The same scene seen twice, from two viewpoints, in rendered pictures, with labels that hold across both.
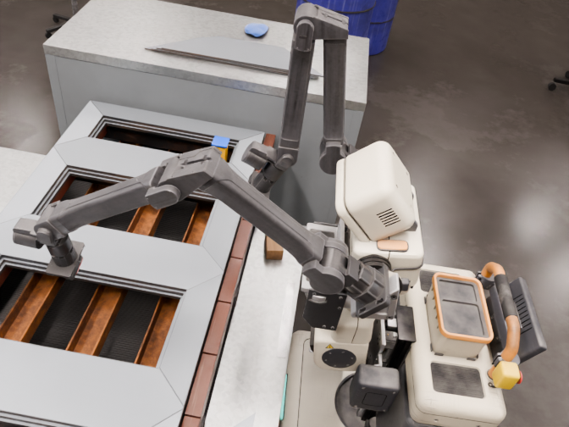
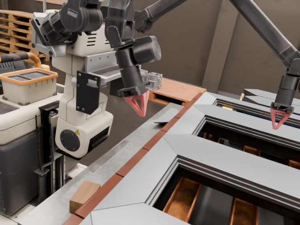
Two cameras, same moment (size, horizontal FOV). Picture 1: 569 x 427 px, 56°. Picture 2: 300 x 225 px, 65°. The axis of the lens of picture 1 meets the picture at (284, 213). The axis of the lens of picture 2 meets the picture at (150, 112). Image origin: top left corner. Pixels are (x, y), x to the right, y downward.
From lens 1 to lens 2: 206 cm
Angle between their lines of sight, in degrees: 112
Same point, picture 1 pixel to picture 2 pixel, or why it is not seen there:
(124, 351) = (221, 201)
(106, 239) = (269, 179)
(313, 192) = not seen: outside the picture
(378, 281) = not seen: hidden behind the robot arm
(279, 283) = (100, 174)
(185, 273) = (193, 142)
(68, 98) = not seen: outside the picture
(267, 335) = (130, 150)
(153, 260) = (219, 154)
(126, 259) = (242, 160)
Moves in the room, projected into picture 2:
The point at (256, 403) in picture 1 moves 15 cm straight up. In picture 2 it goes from (149, 131) to (153, 106)
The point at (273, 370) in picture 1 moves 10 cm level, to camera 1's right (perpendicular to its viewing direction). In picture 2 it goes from (134, 137) to (117, 131)
